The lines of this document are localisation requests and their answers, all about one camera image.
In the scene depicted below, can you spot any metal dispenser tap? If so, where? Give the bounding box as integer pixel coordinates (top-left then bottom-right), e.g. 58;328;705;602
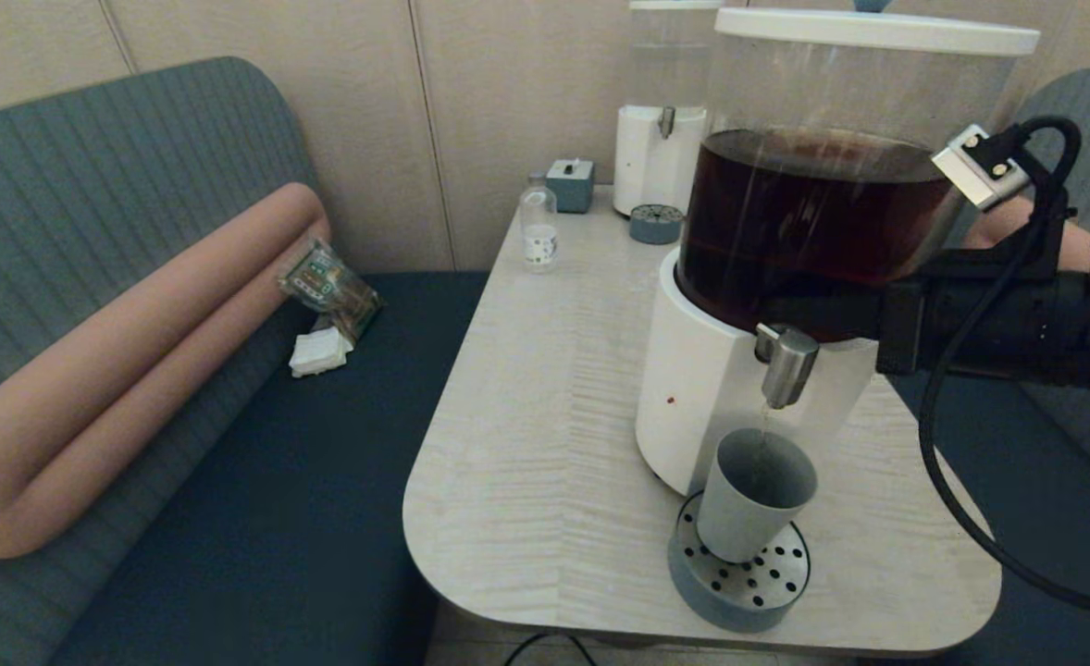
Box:
754;324;821;411

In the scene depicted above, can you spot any grey plastic cup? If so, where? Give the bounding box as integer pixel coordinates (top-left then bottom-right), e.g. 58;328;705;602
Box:
696;427;819;564

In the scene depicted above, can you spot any pink sofa bolster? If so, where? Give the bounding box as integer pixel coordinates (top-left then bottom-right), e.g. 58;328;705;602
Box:
0;182;333;561
961;195;1090;410

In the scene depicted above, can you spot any white dispenser with dark tea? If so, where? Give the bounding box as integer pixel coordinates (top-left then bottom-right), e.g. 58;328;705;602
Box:
635;37;1020;496

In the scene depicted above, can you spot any small blue-grey drip tray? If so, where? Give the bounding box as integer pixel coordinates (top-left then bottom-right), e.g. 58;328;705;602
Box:
629;203;685;246

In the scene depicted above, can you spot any small white water dispenser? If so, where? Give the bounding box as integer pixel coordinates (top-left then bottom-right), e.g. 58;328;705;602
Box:
613;0;725;217

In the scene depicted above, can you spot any blue ribbed sofa bench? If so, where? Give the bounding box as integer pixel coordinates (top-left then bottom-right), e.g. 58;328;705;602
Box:
0;56;490;666
878;67;1090;666

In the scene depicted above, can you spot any white dispenser lid, blue knob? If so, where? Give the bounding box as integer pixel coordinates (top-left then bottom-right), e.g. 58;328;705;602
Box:
713;0;1041;58

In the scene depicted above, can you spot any large perforated metal drip tray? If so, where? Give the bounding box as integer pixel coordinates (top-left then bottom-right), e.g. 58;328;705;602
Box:
666;490;811;635

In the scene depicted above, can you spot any small blue-grey box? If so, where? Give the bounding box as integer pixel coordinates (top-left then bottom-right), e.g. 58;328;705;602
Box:
546;158;595;215

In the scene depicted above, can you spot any small glass bottle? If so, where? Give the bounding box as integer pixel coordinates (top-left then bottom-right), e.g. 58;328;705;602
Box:
520;174;560;274

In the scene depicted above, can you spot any printed snack packet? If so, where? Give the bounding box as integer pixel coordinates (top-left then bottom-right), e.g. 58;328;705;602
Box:
279;239;382;343

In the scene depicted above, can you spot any folded white napkin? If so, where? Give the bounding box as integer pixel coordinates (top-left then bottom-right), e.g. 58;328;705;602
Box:
289;326;354;378

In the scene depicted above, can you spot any black right camera cable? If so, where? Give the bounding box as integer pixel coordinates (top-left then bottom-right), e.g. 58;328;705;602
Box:
918;116;1090;619

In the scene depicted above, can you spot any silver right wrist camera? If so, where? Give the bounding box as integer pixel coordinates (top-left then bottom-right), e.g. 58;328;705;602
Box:
932;125;1032;212

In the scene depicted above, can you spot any black floor cable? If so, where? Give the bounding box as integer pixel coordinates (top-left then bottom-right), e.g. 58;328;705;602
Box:
505;635;594;666

